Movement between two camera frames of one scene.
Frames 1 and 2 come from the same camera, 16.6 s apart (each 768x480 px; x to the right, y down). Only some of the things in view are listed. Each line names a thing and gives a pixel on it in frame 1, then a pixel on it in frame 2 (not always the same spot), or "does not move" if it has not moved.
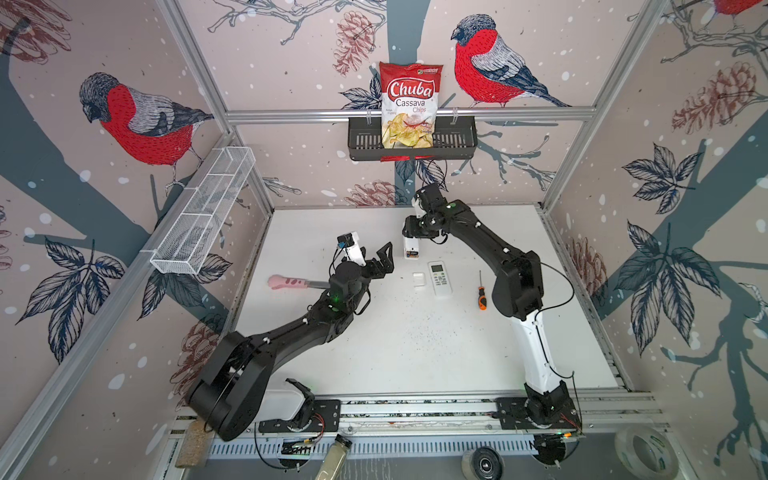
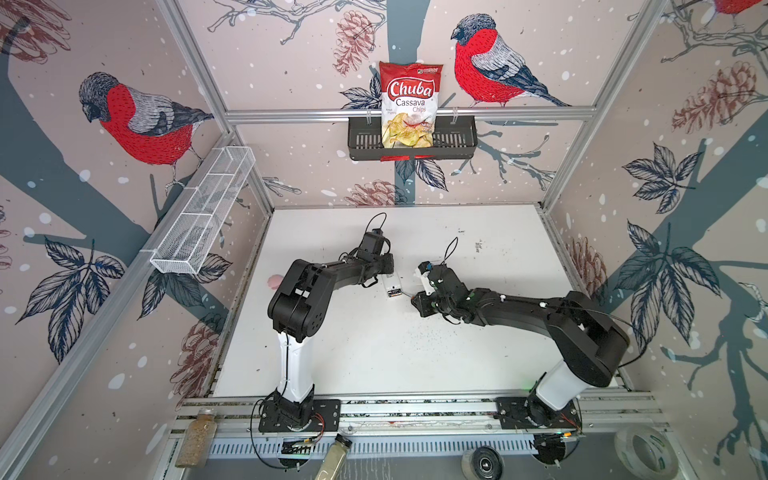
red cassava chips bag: [408, 95] does not move
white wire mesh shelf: [193, 231] does not move
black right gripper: [408, 229] to [421, 306]
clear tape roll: [647, 452] does not move
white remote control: [411, 247] to [392, 285]
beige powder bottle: [334, 458] does not move
